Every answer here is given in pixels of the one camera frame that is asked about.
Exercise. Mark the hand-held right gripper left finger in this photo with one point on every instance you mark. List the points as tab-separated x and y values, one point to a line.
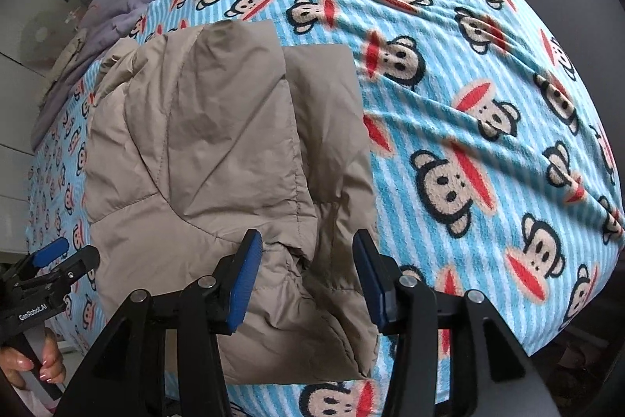
246	280

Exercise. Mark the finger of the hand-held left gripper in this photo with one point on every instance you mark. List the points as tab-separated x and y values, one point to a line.
49	251
73	268

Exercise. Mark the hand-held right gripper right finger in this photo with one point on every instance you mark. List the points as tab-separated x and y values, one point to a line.
373	285

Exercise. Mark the folded beige cloth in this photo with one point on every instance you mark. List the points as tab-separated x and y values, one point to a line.
68	58

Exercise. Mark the person's left hand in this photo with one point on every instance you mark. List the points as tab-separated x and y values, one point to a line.
51	363

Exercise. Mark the beige puffer jacket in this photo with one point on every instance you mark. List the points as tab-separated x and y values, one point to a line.
210	163

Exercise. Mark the blue monkey printed blanket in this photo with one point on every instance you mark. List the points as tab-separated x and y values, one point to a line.
464	104

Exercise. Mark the round glass side table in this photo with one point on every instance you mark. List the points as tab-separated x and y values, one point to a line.
51	26

